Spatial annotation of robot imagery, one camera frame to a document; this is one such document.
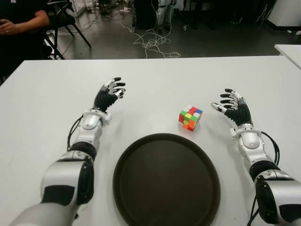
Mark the black box cabinet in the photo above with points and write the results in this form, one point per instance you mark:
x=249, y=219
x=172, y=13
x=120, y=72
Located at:
x=144, y=14

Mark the white side table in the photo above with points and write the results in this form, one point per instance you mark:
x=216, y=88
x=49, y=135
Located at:
x=291, y=53

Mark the seated person in black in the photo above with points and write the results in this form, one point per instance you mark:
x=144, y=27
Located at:
x=18, y=42

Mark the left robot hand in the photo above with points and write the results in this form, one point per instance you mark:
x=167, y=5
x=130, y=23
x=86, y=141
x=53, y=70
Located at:
x=103, y=97

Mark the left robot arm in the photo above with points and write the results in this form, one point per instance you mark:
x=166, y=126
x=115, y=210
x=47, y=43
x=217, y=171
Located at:
x=61, y=174

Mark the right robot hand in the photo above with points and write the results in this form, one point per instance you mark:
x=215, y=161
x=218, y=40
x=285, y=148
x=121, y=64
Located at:
x=241, y=113

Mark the white cabinet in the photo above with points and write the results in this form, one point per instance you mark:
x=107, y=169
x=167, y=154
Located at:
x=285, y=11

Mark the black folding chair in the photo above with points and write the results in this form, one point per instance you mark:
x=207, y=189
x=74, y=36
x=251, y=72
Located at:
x=63, y=21

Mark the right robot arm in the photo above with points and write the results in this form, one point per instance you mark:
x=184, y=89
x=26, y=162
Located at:
x=265, y=171

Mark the multicoloured Rubik's cube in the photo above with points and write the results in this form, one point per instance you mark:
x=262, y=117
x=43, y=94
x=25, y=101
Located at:
x=190, y=117

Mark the white shelf cart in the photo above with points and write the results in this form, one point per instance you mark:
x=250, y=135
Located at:
x=78, y=7

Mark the dark brown round plate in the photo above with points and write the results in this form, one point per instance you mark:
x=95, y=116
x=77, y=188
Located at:
x=167, y=183

